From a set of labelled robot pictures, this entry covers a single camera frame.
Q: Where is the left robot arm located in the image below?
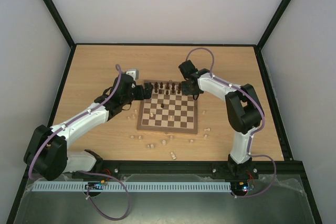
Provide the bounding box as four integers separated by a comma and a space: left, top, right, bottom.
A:
24, 73, 153, 180

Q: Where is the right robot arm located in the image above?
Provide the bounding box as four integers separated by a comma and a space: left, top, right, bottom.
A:
179, 66, 265, 178

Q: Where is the wooden chess board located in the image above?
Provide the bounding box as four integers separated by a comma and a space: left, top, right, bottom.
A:
136, 80, 198, 134

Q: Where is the lying light chess piece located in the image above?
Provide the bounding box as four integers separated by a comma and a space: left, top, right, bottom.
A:
171, 152, 176, 160

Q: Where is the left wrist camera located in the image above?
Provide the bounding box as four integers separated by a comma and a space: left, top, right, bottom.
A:
125, 69, 139, 80

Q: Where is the black aluminium frame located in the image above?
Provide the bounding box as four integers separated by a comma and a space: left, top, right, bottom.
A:
5, 0, 323, 224

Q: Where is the white slotted cable duct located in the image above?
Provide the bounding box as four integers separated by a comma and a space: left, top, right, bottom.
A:
31, 182, 231, 193

